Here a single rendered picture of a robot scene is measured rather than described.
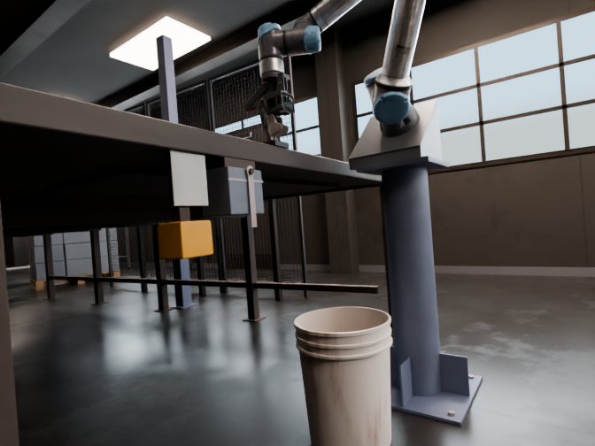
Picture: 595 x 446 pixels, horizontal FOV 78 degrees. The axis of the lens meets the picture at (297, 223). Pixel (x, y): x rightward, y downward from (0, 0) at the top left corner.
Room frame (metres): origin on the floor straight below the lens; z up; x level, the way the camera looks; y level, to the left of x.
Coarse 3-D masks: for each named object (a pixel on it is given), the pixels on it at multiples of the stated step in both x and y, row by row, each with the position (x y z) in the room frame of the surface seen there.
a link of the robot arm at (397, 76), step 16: (400, 0) 1.01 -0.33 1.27; (416, 0) 1.00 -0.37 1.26; (400, 16) 1.03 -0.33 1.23; (416, 16) 1.03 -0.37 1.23; (400, 32) 1.05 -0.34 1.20; (416, 32) 1.06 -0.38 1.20; (400, 48) 1.08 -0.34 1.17; (384, 64) 1.14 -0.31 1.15; (400, 64) 1.11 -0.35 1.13; (384, 80) 1.15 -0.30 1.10; (400, 80) 1.13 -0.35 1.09; (384, 96) 1.14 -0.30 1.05; (400, 96) 1.14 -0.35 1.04; (384, 112) 1.18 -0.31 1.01; (400, 112) 1.18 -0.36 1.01
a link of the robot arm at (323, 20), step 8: (328, 0) 1.14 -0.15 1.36; (336, 0) 1.13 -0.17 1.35; (344, 0) 1.13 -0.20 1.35; (352, 0) 1.13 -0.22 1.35; (360, 0) 1.15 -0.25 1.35; (312, 8) 1.18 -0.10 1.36; (320, 8) 1.15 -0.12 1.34; (328, 8) 1.14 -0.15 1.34; (336, 8) 1.14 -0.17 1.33; (344, 8) 1.15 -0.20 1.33; (304, 16) 1.19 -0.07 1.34; (312, 16) 1.17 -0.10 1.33; (320, 16) 1.16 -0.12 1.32; (328, 16) 1.16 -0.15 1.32; (336, 16) 1.16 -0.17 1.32; (296, 24) 1.18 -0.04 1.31; (312, 24) 1.18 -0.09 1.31; (320, 24) 1.18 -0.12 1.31; (328, 24) 1.18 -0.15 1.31
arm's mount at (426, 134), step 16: (432, 112) 1.36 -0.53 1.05; (368, 128) 1.53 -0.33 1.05; (416, 128) 1.34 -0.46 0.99; (432, 128) 1.35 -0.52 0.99; (368, 144) 1.44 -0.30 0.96; (384, 144) 1.37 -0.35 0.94; (400, 144) 1.32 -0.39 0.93; (416, 144) 1.26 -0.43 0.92; (432, 144) 1.34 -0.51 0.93; (352, 160) 1.43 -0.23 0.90; (368, 160) 1.39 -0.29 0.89; (384, 160) 1.34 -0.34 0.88
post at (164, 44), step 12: (168, 48) 3.25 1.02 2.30; (168, 60) 3.24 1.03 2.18; (168, 72) 3.23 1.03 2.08; (168, 84) 3.22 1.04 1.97; (168, 96) 3.21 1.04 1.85; (168, 108) 3.21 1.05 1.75; (168, 120) 3.21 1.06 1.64; (180, 264) 3.21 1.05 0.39; (180, 276) 3.21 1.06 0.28; (180, 288) 3.22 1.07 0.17; (180, 300) 3.22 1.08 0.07
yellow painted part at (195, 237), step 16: (176, 208) 0.81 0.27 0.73; (160, 224) 0.80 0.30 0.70; (176, 224) 0.77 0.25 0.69; (192, 224) 0.79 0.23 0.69; (208, 224) 0.83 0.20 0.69; (160, 240) 0.80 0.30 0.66; (176, 240) 0.77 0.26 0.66; (192, 240) 0.79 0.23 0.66; (208, 240) 0.83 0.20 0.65; (160, 256) 0.80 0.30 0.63; (176, 256) 0.78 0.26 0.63; (192, 256) 0.79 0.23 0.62
